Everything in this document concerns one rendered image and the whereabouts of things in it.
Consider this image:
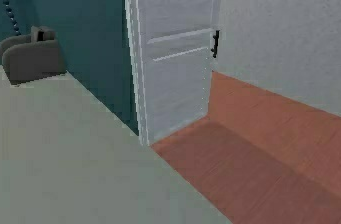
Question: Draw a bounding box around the white room door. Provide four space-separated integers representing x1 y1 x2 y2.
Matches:
124 0 222 147

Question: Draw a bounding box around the dark beaded lamp post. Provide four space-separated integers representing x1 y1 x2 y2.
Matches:
2 0 22 37

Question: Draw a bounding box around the black door handle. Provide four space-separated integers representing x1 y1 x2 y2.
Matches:
210 29 221 59

